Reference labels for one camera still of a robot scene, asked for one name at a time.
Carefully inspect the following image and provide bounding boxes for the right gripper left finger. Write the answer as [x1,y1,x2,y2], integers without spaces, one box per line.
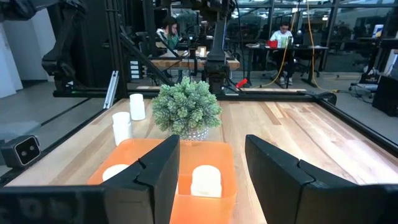
[101,134,181,224]

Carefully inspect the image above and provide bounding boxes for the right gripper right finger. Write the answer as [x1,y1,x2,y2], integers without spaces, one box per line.
[244,134,379,224]

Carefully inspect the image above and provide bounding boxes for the orange translucent plastic basket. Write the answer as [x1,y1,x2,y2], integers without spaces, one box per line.
[86,138,238,224]

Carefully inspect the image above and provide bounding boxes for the large white pill bottle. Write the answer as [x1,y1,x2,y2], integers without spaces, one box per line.
[111,111,133,146]

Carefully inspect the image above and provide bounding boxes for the green succulent in patterned pot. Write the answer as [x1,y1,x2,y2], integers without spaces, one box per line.
[151,76,223,141]

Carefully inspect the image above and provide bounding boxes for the silver aluminium extrusion bar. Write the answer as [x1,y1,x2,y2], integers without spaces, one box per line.
[103,70,120,110]

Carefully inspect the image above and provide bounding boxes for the wooden work table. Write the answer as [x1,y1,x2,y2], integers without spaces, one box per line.
[150,57,241,72]

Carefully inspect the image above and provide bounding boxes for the black cabinet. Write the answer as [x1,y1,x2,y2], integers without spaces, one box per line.
[371,74,398,118]

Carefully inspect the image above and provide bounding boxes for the black desk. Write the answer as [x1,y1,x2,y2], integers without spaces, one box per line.
[245,43,330,88]

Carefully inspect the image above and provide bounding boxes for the person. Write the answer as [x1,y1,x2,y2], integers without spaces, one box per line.
[155,16,182,53]
[269,21,295,86]

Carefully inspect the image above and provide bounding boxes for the black table frame rail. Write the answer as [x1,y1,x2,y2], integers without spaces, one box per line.
[306,91,398,157]

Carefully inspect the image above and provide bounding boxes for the black table end rail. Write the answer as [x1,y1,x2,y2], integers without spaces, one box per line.
[52,88,338,103]

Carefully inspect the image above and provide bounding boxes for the black diagonal frame brace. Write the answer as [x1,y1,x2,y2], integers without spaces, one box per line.
[119,30,175,87]

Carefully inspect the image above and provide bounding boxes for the yellow cable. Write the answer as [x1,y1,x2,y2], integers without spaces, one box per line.
[305,0,339,93]
[257,2,297,89]

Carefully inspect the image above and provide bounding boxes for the black table-level camera box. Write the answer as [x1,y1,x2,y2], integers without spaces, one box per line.
[1,134,42,169]

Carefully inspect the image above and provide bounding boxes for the black vertical frame post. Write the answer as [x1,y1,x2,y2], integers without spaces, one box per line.
[104,0,129,99]

